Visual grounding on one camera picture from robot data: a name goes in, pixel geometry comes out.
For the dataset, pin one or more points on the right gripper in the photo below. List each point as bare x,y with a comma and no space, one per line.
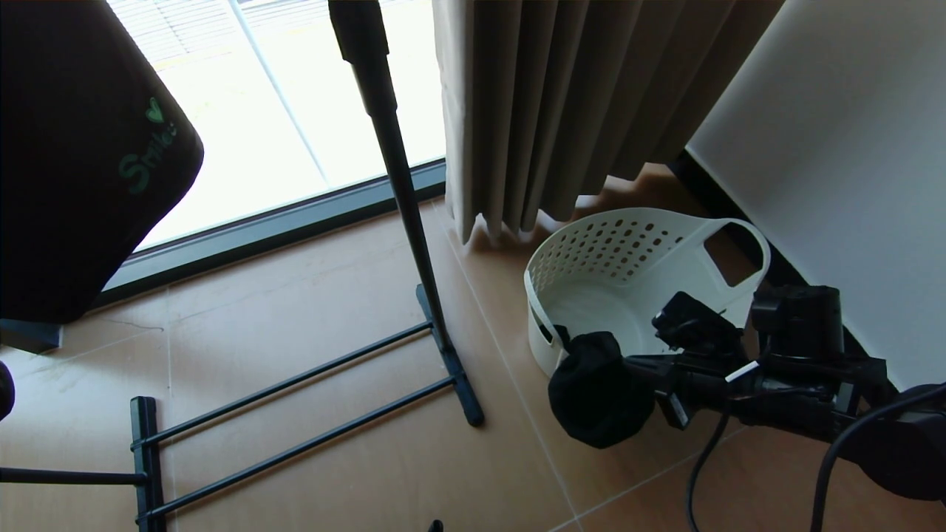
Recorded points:
776,399

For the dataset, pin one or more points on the heap of clothes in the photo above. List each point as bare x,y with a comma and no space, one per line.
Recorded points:
591,391

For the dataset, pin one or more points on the black garment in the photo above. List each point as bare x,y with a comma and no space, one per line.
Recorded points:
66,185

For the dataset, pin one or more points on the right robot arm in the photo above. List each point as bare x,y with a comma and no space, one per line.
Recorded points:
798,318

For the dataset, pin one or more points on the white laundry basket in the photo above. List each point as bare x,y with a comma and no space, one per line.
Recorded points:
665,244

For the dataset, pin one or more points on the black clothes rack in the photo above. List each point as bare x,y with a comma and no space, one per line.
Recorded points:
384,96

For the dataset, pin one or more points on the brown curtain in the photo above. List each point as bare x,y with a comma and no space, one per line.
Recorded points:
554,111

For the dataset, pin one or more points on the window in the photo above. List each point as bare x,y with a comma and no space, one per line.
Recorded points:
259,229

